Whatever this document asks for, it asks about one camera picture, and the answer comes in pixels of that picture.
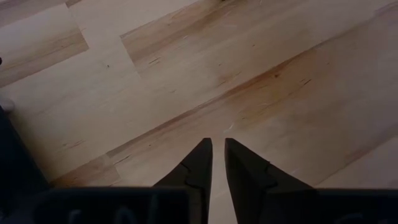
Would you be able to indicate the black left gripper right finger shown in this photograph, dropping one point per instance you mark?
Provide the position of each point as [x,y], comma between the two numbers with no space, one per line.
[245,174]

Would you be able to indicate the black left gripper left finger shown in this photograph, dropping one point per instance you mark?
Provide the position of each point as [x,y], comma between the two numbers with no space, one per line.
[199,174]

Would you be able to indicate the black table frame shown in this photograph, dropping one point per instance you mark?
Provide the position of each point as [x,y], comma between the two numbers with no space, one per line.
[15,161]

